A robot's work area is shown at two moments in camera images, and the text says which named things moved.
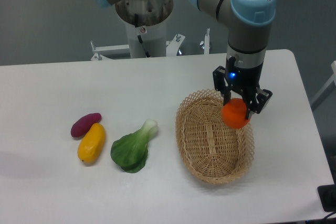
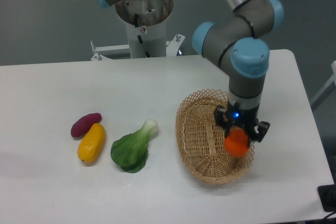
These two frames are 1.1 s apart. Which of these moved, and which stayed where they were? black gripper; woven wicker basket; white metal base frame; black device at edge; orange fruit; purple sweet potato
Moved: orange fruit; black gripper
Stayed: black device at edge; woven wicker basket; purple sweet potato; white metal base frame
